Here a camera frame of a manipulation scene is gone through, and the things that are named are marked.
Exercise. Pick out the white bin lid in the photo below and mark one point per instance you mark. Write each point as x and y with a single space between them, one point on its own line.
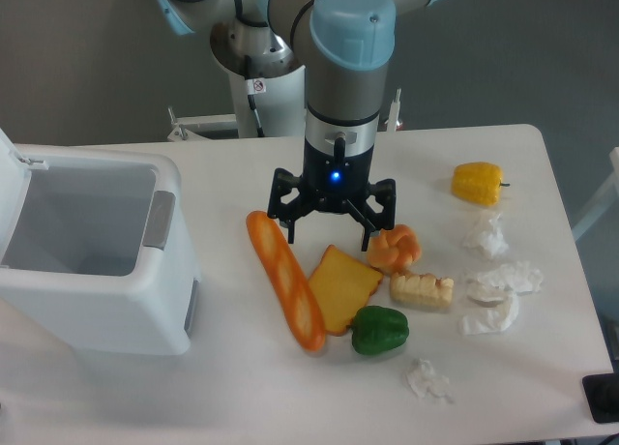
15 178

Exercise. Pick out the yellow bell pepper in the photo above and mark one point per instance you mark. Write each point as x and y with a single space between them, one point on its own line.
478 182

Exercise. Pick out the orange knotted bread roll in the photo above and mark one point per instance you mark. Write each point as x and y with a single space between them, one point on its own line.
393 251

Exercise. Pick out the crumpled white tissue top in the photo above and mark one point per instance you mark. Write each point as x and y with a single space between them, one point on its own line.
486 236

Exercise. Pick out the crumpled white tissue lower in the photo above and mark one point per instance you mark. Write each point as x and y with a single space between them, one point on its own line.
491 320

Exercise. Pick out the green bell pepper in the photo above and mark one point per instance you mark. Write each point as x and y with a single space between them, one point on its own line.
376 330

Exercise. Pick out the white trash bin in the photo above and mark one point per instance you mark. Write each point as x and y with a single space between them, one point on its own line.
101 255

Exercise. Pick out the black device at edge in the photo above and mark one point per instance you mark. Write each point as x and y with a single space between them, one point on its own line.
601 392

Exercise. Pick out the crumpled white tissue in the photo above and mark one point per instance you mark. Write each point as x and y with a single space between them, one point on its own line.
425 382
491 320
486 236
520 277

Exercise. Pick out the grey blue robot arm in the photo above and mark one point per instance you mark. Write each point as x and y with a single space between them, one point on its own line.
189 16

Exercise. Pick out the crumpled white tissue middle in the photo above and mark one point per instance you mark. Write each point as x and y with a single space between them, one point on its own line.
520 277

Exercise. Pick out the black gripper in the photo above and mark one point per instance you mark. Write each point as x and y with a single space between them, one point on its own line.
333 183

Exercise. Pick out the long orange baguette bread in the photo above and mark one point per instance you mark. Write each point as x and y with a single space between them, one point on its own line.
299 306

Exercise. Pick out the crumpled white tissue bottom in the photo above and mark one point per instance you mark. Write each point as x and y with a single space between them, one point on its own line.
425 382

